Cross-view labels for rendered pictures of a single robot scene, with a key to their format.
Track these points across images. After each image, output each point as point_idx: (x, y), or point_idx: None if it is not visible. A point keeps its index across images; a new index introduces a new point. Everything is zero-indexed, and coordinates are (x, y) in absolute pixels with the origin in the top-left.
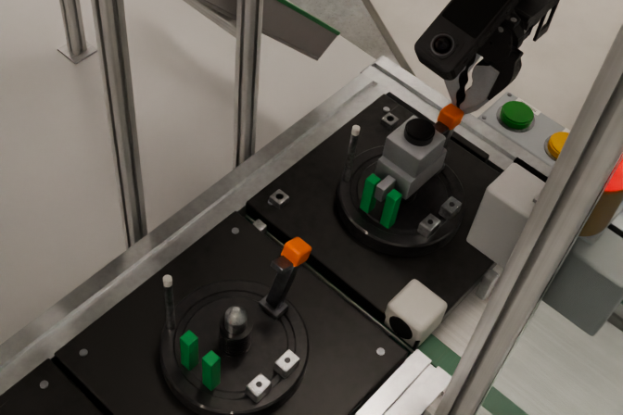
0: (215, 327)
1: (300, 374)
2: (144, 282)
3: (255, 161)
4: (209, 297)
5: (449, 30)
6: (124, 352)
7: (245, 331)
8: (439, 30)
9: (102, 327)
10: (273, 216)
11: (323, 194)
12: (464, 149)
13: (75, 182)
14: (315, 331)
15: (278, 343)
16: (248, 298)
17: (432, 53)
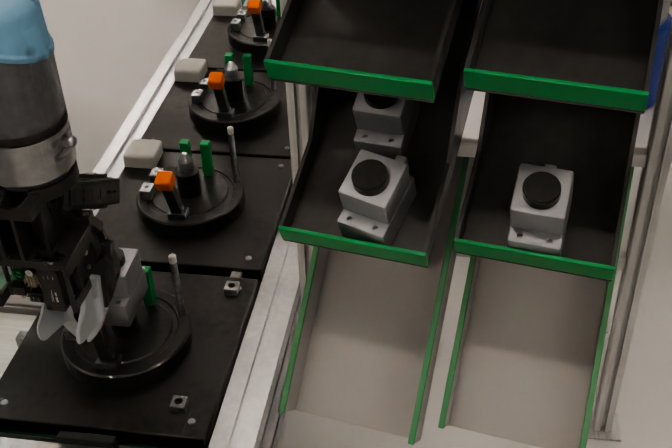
0: (208, 192)
1: (136, 198)
2: (281, 205)
3: (280, 319)
4: (225, 203)
5: (89, 178)
6: (258, 176)
7: (178, 169)
8: (98, 174)
9: (282, 178)
10: (228, 280)
11: (200, 314)
12: (87, 425)
13: (446, 321)
14: (145, 235)
15: (161, 203)
16: (199, 213)
17: (99, 173)
